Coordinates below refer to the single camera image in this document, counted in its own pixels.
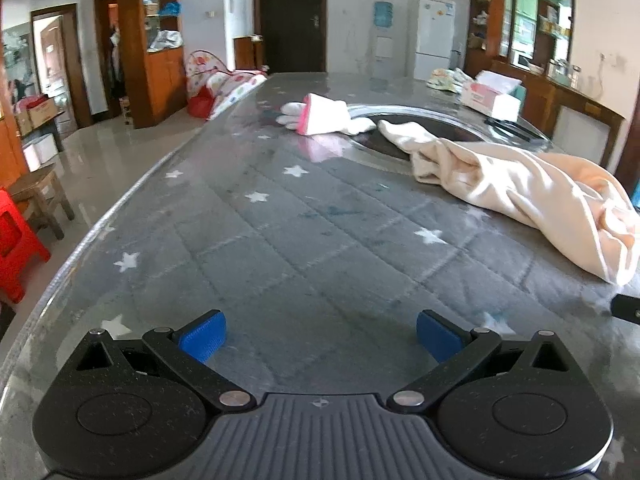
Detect red plastic stool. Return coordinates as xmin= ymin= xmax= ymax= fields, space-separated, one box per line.
xmin=0 ymin=187 xmax=52 ymax=305

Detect cardboard box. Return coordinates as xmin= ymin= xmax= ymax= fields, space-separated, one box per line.
xmin=15 ymin=96 xmax=63 ymax=136

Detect white and pink tissue box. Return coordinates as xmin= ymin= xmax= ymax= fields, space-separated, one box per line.
xmin=460 ymin=70 xmax=526 ymax=117

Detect wooden shelf cabinet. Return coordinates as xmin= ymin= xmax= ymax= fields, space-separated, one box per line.
xmin=117 ymin=0 xmax=188 ymax=130

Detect white refrigerator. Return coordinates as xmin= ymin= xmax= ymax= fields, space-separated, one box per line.
xmin=407 ymin=0 xmax=457 ymax=81

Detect patterned small cloth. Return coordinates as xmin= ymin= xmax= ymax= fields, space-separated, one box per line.
xmin=426 ymin=66 xmax=473 ymax=95

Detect water dispenser with blue bottle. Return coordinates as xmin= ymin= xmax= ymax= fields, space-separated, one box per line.
xmin=369 ymin=1 xmax=396 ymax=78

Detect small wooden stool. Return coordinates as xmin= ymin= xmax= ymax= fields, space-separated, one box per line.
xmin=7 ymin=164 xmax=76 ymax=241

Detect white storage box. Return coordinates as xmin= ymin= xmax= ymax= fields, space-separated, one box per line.
xmin=22 ymin=135 xmax=61 ymax=171

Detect dark wooden door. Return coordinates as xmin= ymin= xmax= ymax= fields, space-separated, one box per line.
xmin=252 ymin=0 xmax=328 ymax=75

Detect wooden sideboard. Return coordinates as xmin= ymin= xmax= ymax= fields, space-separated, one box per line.
xmin=492 ymin=57 xmax=626 ymax=171

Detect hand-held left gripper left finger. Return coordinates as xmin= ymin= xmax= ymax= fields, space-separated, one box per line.
xmin=59 ymin=309 xmax=257 ymax=411

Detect pink and white small garment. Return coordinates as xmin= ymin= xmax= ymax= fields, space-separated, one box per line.
xmin=276 ymin=93 xmax=378 ymax=137

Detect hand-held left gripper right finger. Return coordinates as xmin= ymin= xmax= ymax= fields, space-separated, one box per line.
xmin=387 ymin=310 xmax=576 ymax=412

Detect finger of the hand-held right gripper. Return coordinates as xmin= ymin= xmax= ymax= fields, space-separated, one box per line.
xmin=611 ymin=294 xmax=640 ymax=325

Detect cream long-sleeve shirt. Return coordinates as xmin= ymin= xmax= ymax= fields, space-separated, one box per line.
xmin=377 ymin=120 xmax=640 ymax=285

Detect round black table inset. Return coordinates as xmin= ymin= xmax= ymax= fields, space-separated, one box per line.
xmin=345 ymin=105 xmax=551 ymax=166

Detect colourful dotted play tent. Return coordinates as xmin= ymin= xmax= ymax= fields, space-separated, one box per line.
xmin=185 ymin=50 xmax=268 ymax=121

